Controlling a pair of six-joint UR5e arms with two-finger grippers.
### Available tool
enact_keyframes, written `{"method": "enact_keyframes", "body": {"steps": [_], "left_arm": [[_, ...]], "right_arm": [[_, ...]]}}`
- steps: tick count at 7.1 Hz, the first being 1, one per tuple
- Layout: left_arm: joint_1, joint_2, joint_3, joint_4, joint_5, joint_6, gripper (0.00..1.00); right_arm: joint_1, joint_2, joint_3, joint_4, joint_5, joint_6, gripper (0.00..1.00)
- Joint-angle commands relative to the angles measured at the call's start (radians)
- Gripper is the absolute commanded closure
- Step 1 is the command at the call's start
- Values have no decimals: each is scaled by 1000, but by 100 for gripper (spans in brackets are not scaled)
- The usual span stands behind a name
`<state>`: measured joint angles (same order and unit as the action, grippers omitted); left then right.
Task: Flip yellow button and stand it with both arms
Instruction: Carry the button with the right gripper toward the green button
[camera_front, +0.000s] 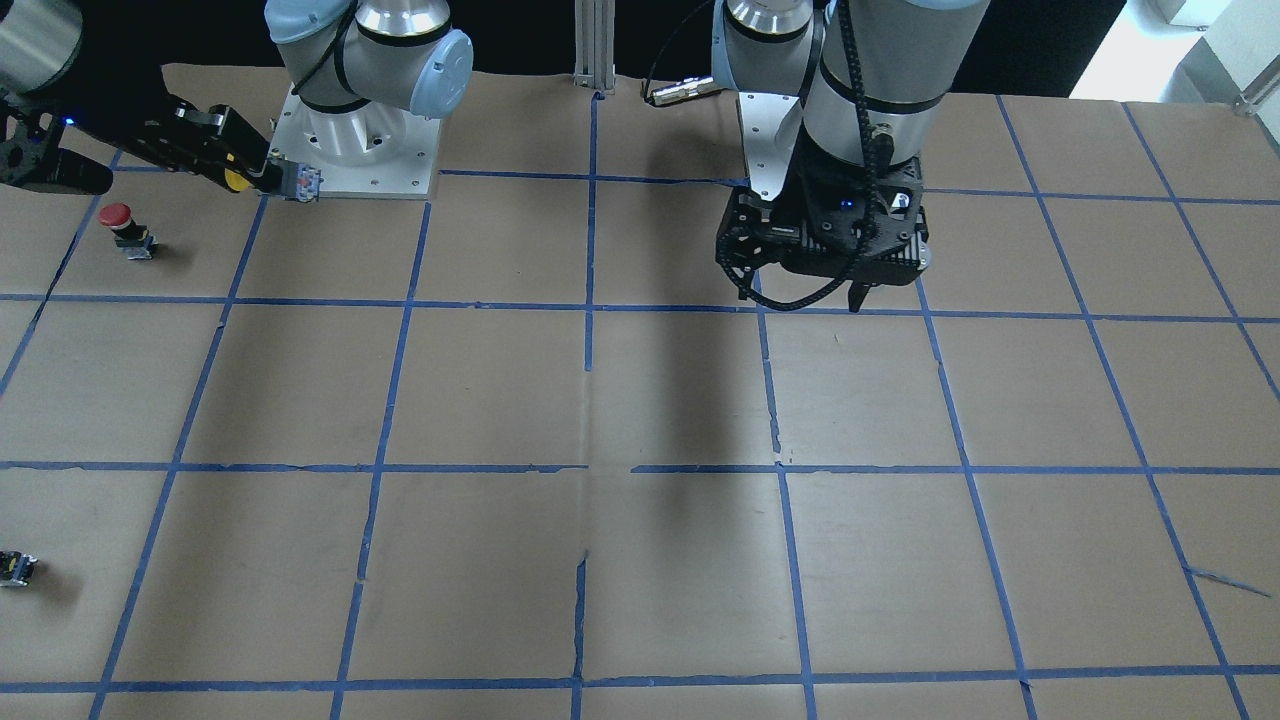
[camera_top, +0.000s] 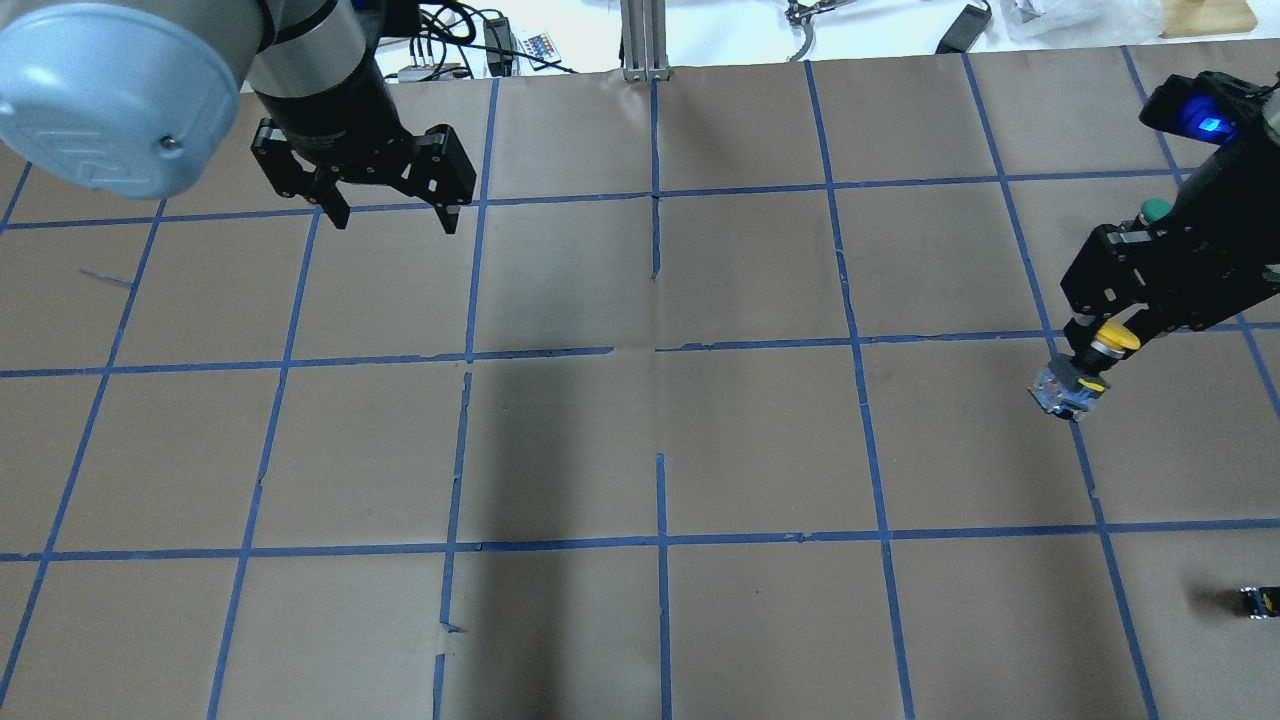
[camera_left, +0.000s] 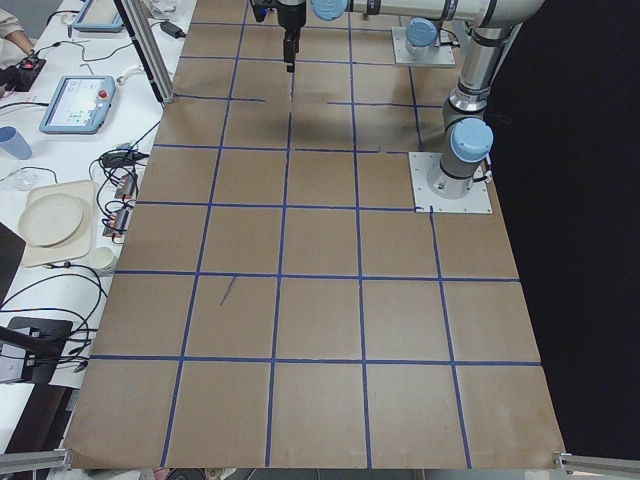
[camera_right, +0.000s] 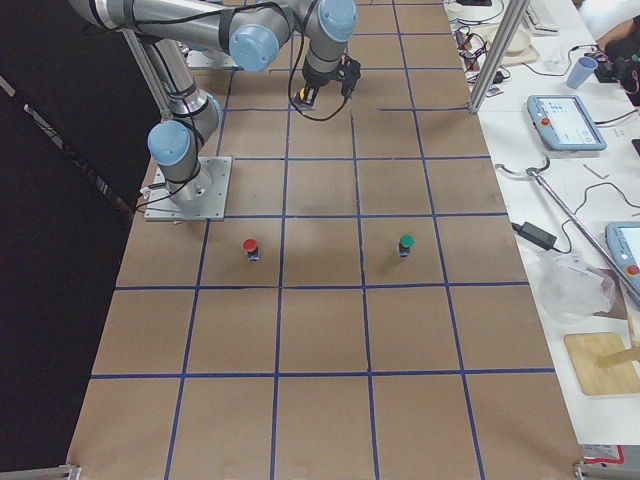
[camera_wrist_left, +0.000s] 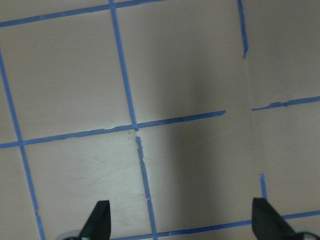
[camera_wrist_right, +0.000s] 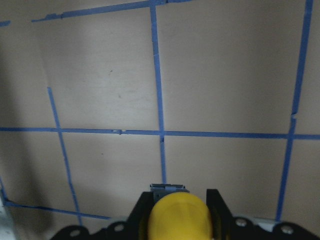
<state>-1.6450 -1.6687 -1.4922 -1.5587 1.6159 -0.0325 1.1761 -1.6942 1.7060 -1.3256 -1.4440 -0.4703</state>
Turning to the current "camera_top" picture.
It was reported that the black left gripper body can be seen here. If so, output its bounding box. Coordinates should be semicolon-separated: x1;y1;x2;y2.
250;95;477;206

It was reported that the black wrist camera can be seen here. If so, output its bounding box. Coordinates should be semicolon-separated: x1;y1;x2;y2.
1139;70;1277;146

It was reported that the yellow push button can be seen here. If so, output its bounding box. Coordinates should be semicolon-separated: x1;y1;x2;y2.
1027;316;1143;421

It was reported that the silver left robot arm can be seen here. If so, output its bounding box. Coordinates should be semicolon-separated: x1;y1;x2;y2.
1;1;477;233

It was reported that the aluminium frame post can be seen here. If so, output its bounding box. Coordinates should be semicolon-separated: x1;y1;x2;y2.
618;0;672;85

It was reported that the red push button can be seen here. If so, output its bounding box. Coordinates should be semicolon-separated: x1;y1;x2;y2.
1238;585;1280;620

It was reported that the green push button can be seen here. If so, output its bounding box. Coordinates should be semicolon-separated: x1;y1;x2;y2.
1138;199;1172;225

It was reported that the black power adapter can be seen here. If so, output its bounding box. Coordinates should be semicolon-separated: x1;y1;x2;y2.
934;1;993;55

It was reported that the colourful remote control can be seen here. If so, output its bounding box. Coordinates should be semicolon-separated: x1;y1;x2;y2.
520;32;561;64

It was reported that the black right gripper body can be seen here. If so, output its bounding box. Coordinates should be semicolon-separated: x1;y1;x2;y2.
1060;140;1277;333

